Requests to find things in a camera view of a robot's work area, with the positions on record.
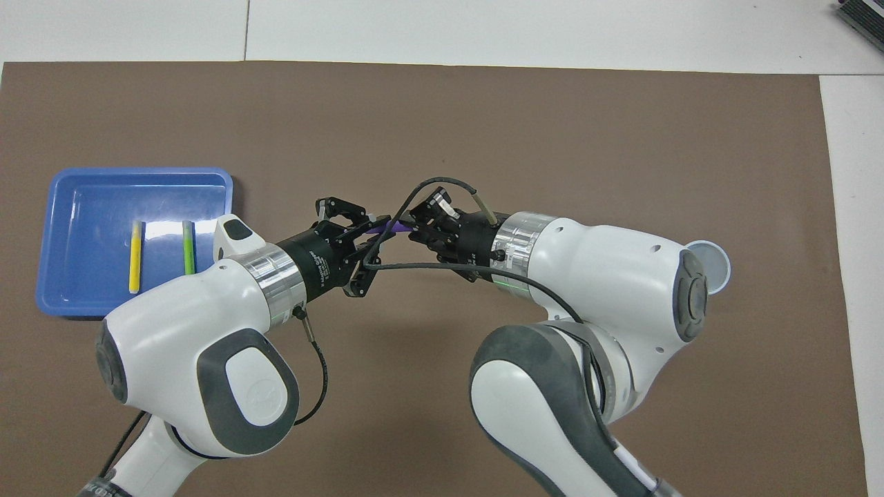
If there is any pale blue mesh pen cup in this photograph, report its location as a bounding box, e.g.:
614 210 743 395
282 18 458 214
687 240 733 296

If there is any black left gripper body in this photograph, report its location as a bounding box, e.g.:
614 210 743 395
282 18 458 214
276 228 356 303

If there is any yellow pen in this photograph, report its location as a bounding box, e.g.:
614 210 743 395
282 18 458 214
128 220 144 295

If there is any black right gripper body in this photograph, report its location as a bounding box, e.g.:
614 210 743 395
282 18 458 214
452 211 505 280

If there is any dark striped box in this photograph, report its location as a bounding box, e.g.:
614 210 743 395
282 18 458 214
836 0 884 52

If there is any blue plastic tray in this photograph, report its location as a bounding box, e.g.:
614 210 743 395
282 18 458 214
35 166 234 318

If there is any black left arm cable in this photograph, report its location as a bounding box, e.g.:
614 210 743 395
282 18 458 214
100 307 330 480

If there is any purple pen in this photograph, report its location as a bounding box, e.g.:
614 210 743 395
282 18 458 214
366 215 415 239

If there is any brown table mat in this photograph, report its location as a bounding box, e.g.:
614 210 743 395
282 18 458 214
0 61 869 497

